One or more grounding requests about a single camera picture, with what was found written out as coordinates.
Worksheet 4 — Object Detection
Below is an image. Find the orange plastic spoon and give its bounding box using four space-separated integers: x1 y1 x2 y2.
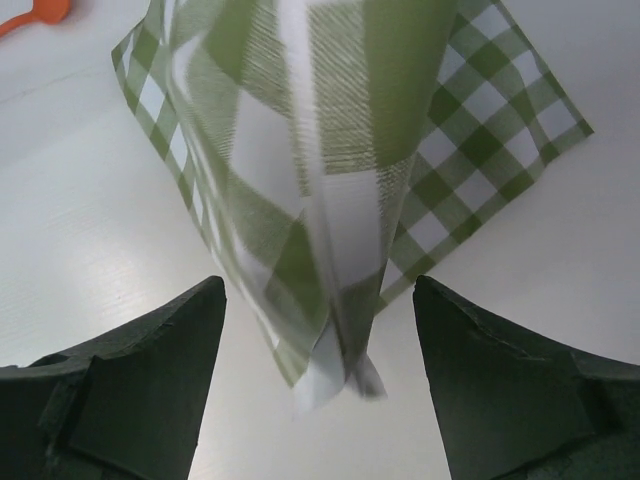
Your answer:
1 0 72 36

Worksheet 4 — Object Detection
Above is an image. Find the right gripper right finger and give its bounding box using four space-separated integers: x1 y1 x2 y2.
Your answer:
413 276 639 479

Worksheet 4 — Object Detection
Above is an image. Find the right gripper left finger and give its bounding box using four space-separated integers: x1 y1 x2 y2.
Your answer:
1 276 227 479

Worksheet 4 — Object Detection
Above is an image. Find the green white checkered cloth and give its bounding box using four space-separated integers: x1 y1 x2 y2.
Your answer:
111 1 592 412

